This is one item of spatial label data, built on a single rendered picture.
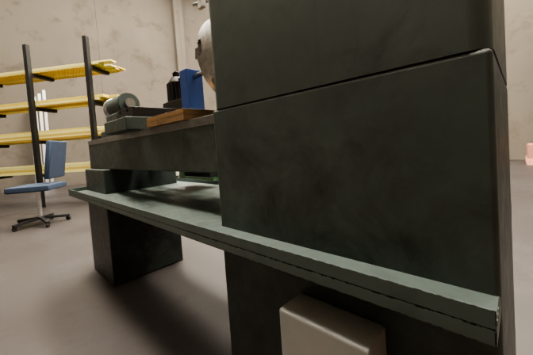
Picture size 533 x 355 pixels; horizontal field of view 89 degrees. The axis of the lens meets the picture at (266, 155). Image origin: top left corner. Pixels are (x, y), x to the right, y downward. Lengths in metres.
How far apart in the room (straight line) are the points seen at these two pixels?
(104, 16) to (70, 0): 0.85
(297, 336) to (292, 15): 0.62
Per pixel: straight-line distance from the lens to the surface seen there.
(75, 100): 5.22
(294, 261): 0.52
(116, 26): 10.23
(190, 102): 1.23
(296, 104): 0.57
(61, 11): 10.17
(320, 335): 0.57
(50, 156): 4.04
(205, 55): 0.94
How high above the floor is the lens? 0.76
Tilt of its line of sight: 2 degrees down
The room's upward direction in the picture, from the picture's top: 4 degrees counter-clockwise
